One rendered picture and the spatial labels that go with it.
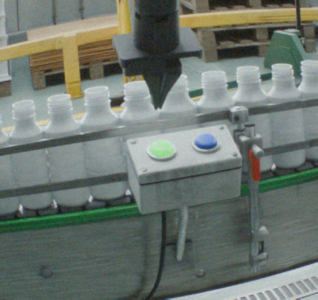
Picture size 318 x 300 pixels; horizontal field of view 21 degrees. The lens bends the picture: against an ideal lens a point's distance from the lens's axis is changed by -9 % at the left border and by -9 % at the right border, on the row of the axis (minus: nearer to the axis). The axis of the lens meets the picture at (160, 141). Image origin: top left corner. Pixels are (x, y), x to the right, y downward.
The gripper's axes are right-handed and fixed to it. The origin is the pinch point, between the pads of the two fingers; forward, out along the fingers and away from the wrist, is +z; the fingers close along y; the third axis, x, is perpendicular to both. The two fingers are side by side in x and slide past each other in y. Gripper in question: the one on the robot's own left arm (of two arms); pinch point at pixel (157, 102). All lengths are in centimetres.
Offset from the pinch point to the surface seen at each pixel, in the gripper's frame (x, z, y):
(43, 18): -643, 334, -37
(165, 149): 1.4, 6.6, -0.7
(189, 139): -1.2, 7.6, -4.5
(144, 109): -13.9, 10.9, -1.3
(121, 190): -10.0, 22.0, 3.3
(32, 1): -650, 314, -26
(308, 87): -15.0, 11.2, -28.9
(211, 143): 1.6, 6.6, -6.9
